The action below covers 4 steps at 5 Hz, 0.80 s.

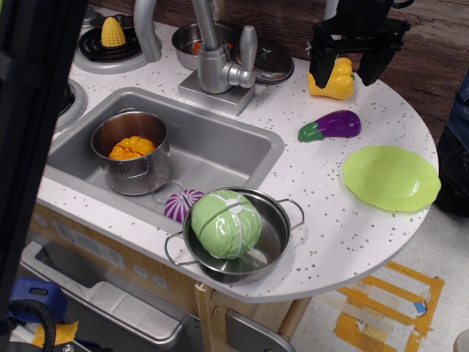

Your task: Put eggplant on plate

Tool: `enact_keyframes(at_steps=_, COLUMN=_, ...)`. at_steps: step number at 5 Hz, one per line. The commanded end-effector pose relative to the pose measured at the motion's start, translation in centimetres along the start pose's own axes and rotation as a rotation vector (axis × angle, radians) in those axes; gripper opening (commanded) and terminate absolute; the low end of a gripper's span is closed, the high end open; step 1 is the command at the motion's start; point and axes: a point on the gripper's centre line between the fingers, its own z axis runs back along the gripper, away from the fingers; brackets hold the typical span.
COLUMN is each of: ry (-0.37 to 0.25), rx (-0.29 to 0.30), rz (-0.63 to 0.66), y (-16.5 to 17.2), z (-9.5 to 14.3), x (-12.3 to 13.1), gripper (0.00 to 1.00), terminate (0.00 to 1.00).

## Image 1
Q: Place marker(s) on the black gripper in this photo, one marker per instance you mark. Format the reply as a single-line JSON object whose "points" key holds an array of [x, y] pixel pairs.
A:
{"points": [[358, 26]]}

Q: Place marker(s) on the purple toy eggplant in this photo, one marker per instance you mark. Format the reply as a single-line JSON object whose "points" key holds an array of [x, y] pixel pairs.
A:
{"points": [[343, 123]]}

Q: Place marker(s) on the green plastic plate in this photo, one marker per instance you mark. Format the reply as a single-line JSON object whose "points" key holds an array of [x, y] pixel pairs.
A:
{"points": [[391, 178]]}

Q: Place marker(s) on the yellow toy bell pepper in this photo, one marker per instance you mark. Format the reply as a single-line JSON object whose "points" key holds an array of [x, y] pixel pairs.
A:
{"points": [[340, 85]]}

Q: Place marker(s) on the steel pot lid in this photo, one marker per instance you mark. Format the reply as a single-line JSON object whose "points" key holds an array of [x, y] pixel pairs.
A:
{"points": [[272, 62]]}

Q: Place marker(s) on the silver toy faucet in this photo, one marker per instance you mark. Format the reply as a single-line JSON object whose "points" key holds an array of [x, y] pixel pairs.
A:
{"points": [[219, 82]]}

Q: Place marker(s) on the small steel pot at back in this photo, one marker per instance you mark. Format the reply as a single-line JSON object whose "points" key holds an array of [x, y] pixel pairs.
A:
{"points": [[187, 40]]}

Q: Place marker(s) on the grey toy sink basin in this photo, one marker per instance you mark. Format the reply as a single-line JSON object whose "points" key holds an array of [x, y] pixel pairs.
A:
{"points": [[207, 151]]}

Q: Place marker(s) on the grey curved pipe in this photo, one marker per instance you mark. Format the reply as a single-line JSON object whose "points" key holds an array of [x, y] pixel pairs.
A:
{"points": [[143, 13]]}

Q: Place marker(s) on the green toy cabbage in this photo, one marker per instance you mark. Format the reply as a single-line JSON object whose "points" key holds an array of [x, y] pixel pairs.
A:
{"points": [[226, 224]]}

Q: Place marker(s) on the purple striped toy onion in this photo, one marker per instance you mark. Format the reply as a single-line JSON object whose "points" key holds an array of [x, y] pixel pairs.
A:
{"points": [[178, 204]]}

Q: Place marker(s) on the yellow toy corn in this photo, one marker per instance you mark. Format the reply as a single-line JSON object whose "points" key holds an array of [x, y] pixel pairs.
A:
{"points": [[112, 35]]}

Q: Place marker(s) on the orange toy pumpkin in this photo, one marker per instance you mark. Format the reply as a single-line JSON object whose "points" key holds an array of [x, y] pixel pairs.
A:
{"points": [[131, 147]]}

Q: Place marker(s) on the tall steel pot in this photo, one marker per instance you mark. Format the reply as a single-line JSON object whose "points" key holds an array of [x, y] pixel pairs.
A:
{"points": [[136, 176]]}

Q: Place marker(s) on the black rear stove burner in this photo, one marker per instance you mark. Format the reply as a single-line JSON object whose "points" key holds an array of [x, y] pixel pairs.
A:
{"points": [[92, 57]]}

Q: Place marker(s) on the black stove burner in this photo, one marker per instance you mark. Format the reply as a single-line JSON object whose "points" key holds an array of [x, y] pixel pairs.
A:
{"points": [[72, 106], [92, 57]]}

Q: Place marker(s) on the yellow tape on floor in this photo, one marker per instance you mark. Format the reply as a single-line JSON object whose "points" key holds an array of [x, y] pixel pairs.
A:
{"points": [[391, 312]]}

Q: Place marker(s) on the black front stove burner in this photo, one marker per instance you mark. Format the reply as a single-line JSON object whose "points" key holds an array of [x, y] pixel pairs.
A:
{"points": [[72, 106]]}

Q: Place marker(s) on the grey oven door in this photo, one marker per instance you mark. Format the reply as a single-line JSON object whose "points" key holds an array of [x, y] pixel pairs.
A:
{"points": [[111, 311]]}

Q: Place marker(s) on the blue clamp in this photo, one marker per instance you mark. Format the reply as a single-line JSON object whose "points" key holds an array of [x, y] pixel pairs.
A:
{"points": [[36, 301]]}

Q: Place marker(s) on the steel pan with handles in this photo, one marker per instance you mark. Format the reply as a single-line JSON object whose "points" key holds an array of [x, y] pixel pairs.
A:
{"points": [[258, 262]]}

